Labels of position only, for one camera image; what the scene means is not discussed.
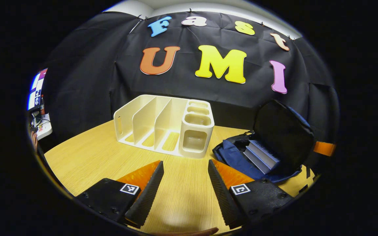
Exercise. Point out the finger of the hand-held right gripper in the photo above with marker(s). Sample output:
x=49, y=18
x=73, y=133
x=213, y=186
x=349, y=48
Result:
x=323, y=148

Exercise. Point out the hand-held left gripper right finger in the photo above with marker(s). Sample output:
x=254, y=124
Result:
x=223, y=196

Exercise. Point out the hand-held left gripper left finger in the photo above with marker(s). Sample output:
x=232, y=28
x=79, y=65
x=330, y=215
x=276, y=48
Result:
x=148, y=196

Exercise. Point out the blue schoolbag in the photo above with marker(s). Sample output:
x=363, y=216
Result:
x=284, y=131

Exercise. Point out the grey book with white cover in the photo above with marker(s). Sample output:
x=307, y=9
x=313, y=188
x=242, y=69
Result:
x=254, y=160

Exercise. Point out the grey book with figure cover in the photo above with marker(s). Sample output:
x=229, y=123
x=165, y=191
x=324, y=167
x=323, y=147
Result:
x=264, y=152

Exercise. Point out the white bookshelf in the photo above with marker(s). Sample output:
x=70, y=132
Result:
x=195, y=144

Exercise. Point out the white side desk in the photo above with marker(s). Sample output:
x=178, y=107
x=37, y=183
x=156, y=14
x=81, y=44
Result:
x=46, y=131

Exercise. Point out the black backdrop cloth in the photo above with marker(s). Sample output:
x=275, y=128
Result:
x=94, y=82

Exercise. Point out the computer monitor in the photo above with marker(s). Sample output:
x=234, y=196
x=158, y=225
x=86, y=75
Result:
x=34, y=91

